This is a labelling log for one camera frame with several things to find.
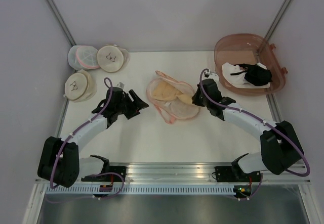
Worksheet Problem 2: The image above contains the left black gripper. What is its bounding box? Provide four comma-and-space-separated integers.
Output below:
115, 89, 149, 120

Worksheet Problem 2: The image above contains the orange floral mesh laundry bag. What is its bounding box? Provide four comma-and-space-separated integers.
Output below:
146, 71, 200, 124

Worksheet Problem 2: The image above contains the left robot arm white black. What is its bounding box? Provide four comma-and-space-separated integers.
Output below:
37, 87, 149, 189

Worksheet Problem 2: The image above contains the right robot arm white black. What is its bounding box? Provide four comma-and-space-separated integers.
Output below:
192, 79, 310, 181

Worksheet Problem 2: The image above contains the beige bra inside bag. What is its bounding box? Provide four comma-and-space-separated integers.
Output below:
151, 81, 192, 105

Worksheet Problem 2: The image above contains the black bra in basket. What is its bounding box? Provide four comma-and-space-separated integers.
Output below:
230, 64, 272, 86

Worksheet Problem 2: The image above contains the beige round laundry bag upper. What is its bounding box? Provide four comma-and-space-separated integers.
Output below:
97, 44, 130, 73

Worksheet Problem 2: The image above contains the beige round laundry bag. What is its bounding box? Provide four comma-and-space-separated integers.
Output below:
63, 70, 97, 102
97, 44, 130, 73

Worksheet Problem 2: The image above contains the beige round laundry bag lower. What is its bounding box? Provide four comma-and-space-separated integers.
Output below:
63, 70, 97, 102

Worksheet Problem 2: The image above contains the white pink mesh laundry bag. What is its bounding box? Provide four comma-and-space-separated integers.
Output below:
67, 46, 100, 70

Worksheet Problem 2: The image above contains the white garment in basket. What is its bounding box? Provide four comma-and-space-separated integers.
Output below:
222, 63, 270, 89

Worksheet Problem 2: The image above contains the pink translucent plastic basket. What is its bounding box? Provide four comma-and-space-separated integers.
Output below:
214, 33, 287, 96

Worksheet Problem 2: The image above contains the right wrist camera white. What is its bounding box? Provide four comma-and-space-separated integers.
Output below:
204, 69, 219, 82

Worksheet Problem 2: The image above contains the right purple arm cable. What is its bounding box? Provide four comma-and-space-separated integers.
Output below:
197, 68, 311, 202

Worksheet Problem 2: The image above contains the aluminium front rail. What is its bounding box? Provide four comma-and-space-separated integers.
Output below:
108, 162, 310, 185

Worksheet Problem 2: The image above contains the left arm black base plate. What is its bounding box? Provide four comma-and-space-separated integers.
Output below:
81, 166, 127, 183

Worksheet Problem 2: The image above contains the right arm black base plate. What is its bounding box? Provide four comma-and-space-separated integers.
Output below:
214, 166, 261, 183

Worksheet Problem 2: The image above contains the white slotted cable duct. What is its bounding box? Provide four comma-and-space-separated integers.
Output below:
46, 184, 235, 195

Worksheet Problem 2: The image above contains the right aluminium corner post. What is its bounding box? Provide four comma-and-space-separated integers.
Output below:
264, 0, 293, 41

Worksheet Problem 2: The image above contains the aluminium corner post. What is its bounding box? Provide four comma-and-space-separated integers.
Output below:
264, 0, 293, 41
44, 0, 76, 46

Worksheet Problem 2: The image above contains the left aluminium corner post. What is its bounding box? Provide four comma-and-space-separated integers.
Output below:
44, 0, 76, 46

